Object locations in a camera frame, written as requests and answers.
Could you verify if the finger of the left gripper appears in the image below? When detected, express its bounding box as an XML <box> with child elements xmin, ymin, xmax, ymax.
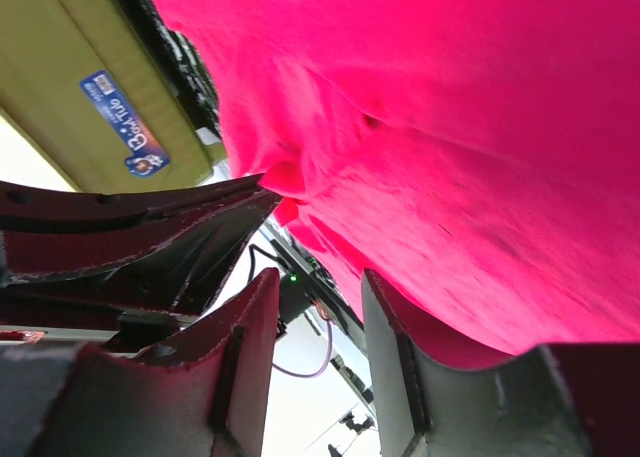
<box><xmin>1</xmin><ymin>175</ymin><xmax>281</xmax><ymax>322</ymax></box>

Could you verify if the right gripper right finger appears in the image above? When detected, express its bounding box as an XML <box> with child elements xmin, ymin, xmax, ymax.
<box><xmin>362</xmin><ymin>270</ymin><xmax>639</xmax><ymax>456</ymax></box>

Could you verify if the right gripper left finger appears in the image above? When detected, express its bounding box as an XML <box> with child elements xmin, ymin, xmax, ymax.
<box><xmin>1</xmin><ymin>268</ymin><xmax>280</xmax><ymax>456</ymax></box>

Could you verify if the pink t shirt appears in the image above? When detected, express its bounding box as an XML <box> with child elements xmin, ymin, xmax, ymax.
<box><xmin>152</xmin><ymin>0</ymin><xmax>639</xmax><ymax>354</ymax></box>

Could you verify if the blue tub label sticker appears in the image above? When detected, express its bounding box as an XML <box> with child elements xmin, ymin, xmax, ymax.
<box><xmin>79</xmin><ymin>70</ymin><xmax>171</xmax><ymax>178</ymax></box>

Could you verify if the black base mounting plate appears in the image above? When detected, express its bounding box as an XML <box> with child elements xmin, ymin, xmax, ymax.
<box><xmin>248</xmin><ymin>219</ymin><xmax>376</xmax><ymax>416</ymax></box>

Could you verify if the olive green plastic tub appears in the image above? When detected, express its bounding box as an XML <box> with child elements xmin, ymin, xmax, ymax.
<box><xmin>1</xmin><ymin>0</ymin><xmax>225</xmax><ymax>194</ymax></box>

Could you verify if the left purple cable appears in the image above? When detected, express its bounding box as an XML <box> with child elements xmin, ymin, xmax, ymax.
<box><xmin>272</xmin><ymin>316</ymin><xmax>335</xmax><ymax>379</ymax></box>

